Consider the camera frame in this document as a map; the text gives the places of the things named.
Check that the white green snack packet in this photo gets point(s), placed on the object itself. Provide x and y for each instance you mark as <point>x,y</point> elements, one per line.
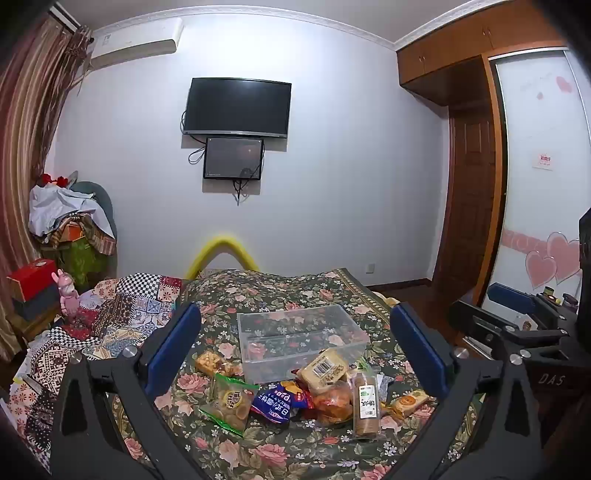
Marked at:
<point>362,368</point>

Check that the white printed box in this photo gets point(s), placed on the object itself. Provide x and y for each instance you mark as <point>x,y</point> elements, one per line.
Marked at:
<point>526,321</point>

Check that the white air conditioner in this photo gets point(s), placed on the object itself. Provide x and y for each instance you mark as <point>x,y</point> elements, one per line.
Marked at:
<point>134,46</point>

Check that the orange meat floss bread packet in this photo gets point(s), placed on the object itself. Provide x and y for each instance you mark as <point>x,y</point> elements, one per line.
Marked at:
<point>332,404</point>

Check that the pink plush toy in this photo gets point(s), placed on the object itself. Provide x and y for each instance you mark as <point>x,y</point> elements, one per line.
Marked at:
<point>67,290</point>

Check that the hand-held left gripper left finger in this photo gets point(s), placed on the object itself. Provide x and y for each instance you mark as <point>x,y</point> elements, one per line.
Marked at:
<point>184,332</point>

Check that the red box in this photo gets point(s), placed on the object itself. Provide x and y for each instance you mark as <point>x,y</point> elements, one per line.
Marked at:
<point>32,274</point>

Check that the beige barcode bread packet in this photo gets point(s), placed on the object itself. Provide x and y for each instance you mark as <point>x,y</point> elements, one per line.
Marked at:
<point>323,367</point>

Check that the patchwork quilt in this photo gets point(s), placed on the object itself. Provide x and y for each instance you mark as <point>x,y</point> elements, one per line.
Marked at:
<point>115,304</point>

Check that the yellow cake packet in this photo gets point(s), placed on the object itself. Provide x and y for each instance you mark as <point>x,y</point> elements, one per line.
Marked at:
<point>212,362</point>

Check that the orange label pastry packet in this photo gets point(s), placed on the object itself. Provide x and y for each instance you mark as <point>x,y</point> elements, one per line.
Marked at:
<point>408,401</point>

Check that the floral blanket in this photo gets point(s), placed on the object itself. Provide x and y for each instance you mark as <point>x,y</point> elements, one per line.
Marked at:
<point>258,295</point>

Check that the brown sliced bread packet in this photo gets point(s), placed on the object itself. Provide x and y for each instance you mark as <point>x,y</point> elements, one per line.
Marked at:
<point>365,406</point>

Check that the wall television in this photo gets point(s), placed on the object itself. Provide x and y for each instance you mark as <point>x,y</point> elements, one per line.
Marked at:
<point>238,106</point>

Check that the red notice sticker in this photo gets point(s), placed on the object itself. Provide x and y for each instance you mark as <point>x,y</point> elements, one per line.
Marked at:
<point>545,161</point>

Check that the yellow foam tube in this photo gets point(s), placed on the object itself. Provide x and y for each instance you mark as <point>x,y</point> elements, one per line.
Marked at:
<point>224,242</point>

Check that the wooden door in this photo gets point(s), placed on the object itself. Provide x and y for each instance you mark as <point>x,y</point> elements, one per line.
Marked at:
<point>466,207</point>

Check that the white sliding wardrobe door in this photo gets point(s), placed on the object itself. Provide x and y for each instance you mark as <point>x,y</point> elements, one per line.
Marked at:
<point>535,138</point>

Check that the small wall monitor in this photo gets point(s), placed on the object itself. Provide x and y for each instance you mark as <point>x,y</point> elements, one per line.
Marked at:
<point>233,158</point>

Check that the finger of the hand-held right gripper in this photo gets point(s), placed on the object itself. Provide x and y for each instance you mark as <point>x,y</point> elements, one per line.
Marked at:
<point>475,319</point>
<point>508,297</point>

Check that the dark box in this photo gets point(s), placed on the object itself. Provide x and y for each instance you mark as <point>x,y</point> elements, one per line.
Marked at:
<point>39,302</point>

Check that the blue snack packet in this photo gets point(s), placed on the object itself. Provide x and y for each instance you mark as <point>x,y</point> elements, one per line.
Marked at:
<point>272,402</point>

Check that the green patterned cloth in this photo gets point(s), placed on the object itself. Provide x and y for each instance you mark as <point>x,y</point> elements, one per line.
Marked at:
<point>83,261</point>

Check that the clear plastic storage box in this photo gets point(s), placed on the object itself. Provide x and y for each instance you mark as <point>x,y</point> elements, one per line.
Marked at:
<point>300,344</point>

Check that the beige cloth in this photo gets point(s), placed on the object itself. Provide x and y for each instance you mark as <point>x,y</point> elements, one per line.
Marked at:
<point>385,300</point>

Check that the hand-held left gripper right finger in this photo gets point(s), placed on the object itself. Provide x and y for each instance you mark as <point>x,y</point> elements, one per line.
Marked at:
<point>413,341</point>

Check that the grey chair back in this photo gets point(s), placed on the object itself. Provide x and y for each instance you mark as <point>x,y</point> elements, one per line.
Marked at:
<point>99,198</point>

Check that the small clear snack packet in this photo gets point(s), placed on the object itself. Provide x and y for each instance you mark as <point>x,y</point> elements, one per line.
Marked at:
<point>384,384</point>

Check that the pink heart stickers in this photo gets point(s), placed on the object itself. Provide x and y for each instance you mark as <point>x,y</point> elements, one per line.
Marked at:
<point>549,263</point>

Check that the striped brown curtain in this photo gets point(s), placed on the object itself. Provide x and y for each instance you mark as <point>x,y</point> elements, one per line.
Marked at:
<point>32,115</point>

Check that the wooden nightstand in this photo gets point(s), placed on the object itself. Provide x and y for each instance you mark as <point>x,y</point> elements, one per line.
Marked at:
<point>27,325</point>

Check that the pile of clothes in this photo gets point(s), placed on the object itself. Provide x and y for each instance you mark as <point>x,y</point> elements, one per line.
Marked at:
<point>55,212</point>

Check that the wooden overhead cabinet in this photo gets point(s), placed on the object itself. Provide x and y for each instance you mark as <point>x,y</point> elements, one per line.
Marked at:
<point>443,60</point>

